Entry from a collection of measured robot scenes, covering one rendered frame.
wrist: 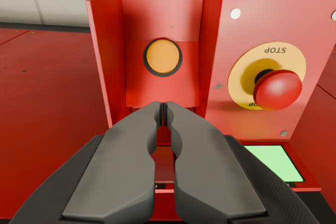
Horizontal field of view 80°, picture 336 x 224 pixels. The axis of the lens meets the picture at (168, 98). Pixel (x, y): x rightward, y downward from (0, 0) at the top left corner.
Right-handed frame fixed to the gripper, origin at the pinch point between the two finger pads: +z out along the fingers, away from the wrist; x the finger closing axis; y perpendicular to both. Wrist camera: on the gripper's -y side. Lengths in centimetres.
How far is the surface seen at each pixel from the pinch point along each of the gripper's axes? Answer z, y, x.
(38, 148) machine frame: 13.5, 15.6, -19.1
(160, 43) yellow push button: 12.3, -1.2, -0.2
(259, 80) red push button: 4.0, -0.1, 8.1
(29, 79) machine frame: 35.3, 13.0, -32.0
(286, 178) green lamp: 1.9, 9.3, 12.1
